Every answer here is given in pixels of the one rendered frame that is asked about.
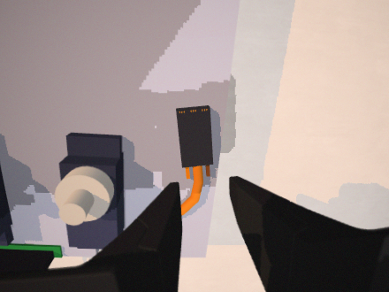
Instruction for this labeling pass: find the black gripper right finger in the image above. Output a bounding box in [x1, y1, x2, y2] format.
[229, 176, 389, 292]

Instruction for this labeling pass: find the grey rectangular block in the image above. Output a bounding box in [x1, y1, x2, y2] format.
[0, 0, 240, 257]

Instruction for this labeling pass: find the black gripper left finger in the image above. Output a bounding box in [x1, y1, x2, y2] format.
[0, 182, 182, 292]

